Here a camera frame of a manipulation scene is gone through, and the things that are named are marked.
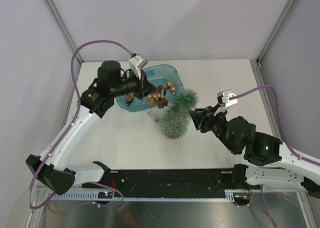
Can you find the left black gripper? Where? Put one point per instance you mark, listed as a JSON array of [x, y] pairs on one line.
[[145, 86]]

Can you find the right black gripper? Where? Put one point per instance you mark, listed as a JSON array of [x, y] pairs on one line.
[[198, 116]]

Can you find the brown ribbon ornament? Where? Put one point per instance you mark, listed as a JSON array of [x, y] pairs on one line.
[[158, 98]]

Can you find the small frosted christmas tree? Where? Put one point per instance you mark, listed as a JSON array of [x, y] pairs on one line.
[[176, 120]]

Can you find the pine cone ornament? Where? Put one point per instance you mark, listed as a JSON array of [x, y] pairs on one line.
[[129, 98]]

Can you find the clear battery box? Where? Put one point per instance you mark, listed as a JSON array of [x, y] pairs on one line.
[[155, 115]]

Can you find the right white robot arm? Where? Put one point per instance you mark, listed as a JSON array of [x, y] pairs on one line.
[[272, 160]]

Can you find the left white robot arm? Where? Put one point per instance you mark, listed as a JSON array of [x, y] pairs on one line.
[[50, 167]]

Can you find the teal plastic container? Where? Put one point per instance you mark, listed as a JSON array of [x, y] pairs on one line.
[[157, 75]]

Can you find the gold bell cluster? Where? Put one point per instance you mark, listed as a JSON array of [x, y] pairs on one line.
[[171, 87]]

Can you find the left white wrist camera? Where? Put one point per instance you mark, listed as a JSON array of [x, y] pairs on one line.
[[136, 63]]

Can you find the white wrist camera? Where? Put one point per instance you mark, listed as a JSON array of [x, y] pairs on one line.
[[136, 63], [225, 100]]

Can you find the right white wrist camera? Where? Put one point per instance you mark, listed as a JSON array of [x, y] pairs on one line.
[[225, 100]]

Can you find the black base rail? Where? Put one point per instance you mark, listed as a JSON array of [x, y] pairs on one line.
[[175, 183]]

